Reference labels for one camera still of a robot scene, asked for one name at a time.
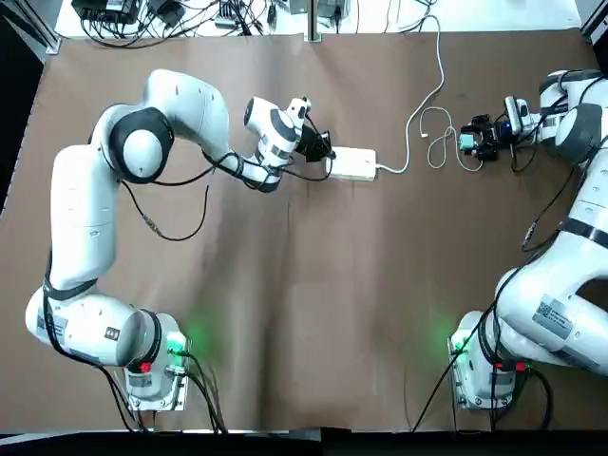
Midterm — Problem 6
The white power strip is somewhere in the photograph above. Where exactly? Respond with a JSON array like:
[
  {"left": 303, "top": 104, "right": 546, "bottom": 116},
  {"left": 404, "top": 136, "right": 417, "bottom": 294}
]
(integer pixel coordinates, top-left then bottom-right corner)
[{"left": 326, "top": 147, "right": 378, "bottom": 183}]

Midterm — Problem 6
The long black cable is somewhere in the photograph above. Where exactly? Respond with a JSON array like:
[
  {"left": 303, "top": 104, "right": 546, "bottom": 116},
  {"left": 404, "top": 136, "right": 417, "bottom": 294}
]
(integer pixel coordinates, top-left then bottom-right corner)
[{"left": 410, "top": 265, "right": 528, "bottom": 433}]

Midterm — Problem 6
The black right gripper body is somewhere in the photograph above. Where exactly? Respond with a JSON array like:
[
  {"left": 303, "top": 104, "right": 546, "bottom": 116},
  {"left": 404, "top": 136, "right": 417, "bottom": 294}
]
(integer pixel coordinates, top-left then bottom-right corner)
[{"left": 478, "top": 121, "right": 505, "bottom": 161}]

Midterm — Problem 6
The black base cable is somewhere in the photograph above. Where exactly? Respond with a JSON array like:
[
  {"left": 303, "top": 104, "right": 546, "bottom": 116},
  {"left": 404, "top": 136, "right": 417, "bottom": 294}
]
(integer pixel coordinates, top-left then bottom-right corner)
[
  {"left": 102, "top": 365, "right": 148, "bottom": 432},
  {"left": 182, "top": 349, "right": 229, "bottom": 434},
  {"left": 488, "top": 365, "right": 556, "bottom": 433}
]

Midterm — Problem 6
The thin white charging cable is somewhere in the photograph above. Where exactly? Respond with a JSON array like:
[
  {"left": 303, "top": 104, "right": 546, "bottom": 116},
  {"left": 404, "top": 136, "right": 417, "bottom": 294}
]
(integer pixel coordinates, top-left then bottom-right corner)
[{"left": 420, "top": 106, "right": 484, "bottom": 171}]

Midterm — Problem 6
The black electronics box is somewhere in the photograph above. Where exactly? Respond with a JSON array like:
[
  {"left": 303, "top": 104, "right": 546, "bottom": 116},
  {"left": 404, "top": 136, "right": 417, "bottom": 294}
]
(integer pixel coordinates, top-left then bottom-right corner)
[{"left": 70, "top": 0, "right": 138, "bottom": 26}]

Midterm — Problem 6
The grey aluminium frame rail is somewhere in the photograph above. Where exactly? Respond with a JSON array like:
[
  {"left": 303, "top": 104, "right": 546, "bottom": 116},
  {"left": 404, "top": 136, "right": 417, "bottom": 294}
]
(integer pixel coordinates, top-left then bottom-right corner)
[
  {"left": 579, "top": 0, "right": 608, "bottom": 48},
  {"left": 9, "top": 0, "right": 64, "bottom": 56}
]

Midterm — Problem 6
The black power adapter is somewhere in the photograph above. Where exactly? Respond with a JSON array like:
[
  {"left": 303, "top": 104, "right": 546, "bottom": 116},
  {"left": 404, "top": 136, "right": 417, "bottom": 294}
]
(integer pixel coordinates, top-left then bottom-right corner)
[{"left": 147, "top": 0, "right": 184, "bottom": 26}]

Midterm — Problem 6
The grey aluminium frame post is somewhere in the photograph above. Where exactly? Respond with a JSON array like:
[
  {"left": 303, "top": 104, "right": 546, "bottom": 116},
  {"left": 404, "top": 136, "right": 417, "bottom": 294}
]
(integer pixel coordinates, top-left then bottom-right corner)
[{"left": 306, "top": 0, "right": 323, "bottom": 43}]

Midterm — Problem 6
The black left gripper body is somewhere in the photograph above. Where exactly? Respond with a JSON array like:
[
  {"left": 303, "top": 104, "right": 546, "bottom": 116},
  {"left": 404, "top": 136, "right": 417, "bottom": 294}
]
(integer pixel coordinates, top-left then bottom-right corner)
[{"left": 294, "top": 126, "right": 326, "bottom": 164}]

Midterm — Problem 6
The black cable with silver connector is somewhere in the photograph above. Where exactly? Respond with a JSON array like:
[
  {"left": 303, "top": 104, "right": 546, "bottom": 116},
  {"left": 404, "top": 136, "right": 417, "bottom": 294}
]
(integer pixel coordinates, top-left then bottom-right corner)
[
  {"left": 510, "top": 137, "right": 579, "bottom": 251},
  {"left": 97, "top": 111, "right": 333, "bottom": 241}
]

